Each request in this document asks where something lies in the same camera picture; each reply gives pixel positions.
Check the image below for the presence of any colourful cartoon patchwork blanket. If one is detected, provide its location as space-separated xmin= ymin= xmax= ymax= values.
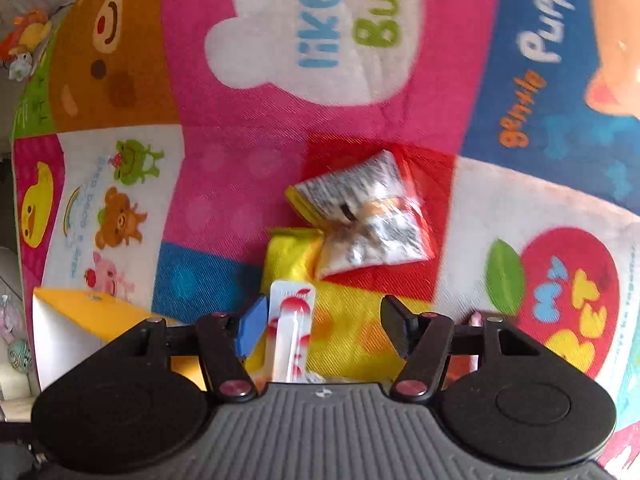
xmin=1 ymin=0 xmax=639 ymax=479

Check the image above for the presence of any small toy figure orange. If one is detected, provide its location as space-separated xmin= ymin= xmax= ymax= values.
xmin=1 ymin=10 xmax=52 ymax=82

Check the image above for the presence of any yellow snack packet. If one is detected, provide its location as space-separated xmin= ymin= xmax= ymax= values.
xmin=246 ymin=186 xmax=324 ymax=382

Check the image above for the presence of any clear snack bag red edge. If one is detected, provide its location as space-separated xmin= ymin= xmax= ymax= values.
xmin=285 ymin=148 xmax=436 ymax=278

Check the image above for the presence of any yellow cardboard box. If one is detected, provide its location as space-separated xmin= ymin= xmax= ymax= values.
xmin=31 ymin=287 xmax=212 ymax=392

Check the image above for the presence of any spiral lollipop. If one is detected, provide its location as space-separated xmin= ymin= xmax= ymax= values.
xmin=264 ymin=280 xmax=316 ymax=382

